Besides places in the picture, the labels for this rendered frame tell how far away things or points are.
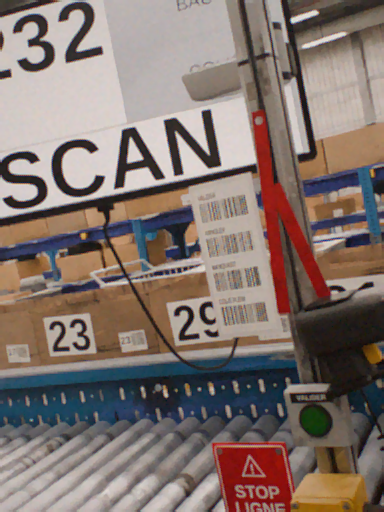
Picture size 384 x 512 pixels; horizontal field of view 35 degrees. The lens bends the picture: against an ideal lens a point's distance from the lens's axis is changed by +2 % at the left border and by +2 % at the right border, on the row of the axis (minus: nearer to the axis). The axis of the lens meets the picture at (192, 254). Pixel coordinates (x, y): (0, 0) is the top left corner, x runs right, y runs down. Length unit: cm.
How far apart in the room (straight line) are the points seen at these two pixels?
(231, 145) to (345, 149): 512
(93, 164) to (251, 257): 28
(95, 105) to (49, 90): 7
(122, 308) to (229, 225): 88
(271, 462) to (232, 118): 45
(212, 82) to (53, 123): 23
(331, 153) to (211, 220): 525
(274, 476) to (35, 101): 60
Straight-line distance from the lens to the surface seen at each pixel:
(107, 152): 87
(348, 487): 75
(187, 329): 149
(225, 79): 85
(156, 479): 121
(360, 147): 592
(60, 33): 93
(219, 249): 75
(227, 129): 85
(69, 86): 91
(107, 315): 161
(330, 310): 66
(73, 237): 735
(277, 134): 72
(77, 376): 164
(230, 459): 82
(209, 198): 75
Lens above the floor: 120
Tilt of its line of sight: 3 degrees down
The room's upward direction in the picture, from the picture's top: 12 degrees counter-clockwise
